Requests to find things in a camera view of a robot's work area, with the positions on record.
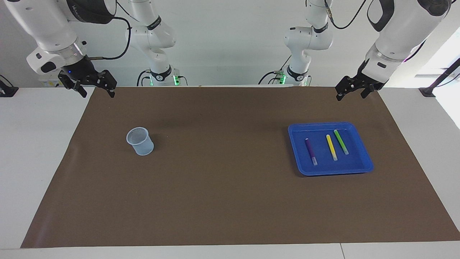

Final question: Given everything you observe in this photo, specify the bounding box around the black pole stand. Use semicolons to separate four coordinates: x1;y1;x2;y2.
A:
419;58;460;97

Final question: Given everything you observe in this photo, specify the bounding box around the brown table mat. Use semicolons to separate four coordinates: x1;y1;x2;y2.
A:
20;86;460;249

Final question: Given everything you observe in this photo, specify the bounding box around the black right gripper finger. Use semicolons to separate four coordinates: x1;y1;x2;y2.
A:
98;70;118;98
58;72;88;98

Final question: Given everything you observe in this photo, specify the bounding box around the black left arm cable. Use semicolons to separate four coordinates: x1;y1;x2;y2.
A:
323;0;367;30

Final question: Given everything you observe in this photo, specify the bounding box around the purple pen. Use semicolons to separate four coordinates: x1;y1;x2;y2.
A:
305;138;318;166

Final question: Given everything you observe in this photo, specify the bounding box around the yellow pen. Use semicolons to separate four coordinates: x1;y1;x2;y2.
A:
326;134;338;161

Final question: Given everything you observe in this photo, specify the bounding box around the clear plastic cup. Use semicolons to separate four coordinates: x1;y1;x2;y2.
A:
126;127;155;156

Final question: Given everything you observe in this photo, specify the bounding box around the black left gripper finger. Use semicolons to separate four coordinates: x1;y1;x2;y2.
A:
335;76;360;101
360;83;378;100

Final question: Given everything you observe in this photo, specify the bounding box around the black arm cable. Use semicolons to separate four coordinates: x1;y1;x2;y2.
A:
88;0;132;61
323;0;367;30

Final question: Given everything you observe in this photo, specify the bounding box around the white power box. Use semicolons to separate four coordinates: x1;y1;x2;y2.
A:
38;70;78;88

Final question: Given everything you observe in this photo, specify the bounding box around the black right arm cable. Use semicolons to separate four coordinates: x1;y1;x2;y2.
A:
88;0;132;61

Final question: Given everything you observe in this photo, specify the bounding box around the green pen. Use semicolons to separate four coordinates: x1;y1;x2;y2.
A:
333;129;349;155

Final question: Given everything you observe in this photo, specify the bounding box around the blue plastic tray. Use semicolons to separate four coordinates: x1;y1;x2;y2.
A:
287;122;374;177

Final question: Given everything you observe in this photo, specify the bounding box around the black table clamp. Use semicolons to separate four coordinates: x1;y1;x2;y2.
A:
0;75;19;97

